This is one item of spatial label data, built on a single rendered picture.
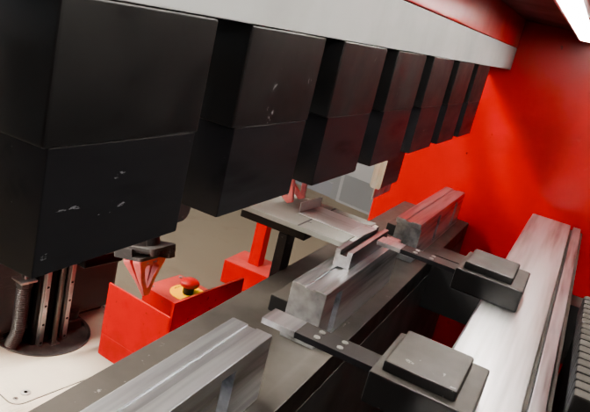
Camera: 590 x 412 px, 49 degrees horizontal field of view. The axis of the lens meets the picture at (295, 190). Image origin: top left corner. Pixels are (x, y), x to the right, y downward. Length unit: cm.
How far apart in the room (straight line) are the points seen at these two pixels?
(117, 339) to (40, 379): 68
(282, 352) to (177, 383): 32
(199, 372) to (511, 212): 142
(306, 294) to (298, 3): 53
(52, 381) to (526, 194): 142
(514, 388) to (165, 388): 42
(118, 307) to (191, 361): 52
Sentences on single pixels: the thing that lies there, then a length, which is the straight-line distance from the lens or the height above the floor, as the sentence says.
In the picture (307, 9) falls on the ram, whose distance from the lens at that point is 61.
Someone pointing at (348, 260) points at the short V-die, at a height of 99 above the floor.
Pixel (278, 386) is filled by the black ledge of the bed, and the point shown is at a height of 88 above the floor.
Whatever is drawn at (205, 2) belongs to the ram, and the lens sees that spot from 46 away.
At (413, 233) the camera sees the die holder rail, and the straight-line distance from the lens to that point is 151.
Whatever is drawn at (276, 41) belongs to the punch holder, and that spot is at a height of 133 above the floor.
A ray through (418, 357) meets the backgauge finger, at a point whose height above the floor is 103.
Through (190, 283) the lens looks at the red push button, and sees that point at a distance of 130.
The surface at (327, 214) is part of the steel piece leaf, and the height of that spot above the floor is 100.
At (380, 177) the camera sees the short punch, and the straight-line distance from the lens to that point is 112.
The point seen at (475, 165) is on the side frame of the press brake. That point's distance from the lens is 200.
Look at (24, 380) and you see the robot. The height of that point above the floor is 28.
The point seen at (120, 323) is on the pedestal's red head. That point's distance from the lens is 125.
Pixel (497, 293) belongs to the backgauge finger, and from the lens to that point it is 110.
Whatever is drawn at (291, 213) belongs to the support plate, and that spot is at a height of 100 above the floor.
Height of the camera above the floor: 136
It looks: 15 degrees down
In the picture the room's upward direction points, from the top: 14 degrees clockwise
